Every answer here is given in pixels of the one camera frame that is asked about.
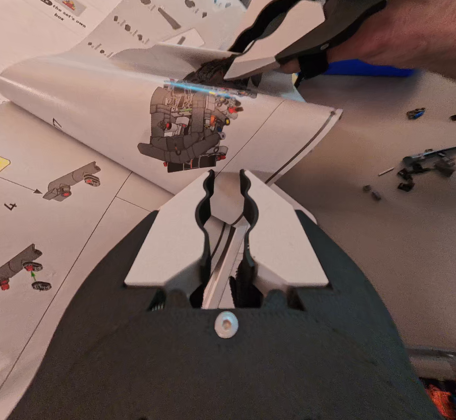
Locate large printed paper sheet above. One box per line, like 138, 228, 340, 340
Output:
0, 0, 159, 71

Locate instruction booklet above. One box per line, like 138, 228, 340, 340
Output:
0, 0, 343, 396

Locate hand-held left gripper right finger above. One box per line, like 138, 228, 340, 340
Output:
231, 169, 330, 308

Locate blue storage bin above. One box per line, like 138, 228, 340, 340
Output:
326, 60, 418, 79

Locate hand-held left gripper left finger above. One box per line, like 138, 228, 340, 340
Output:
124, 170, 216, 308

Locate scattered loose lego pieces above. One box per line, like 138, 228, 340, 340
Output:
363, 106, 456, 202

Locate person's right hand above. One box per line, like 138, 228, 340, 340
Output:
325, 0, 456, 80

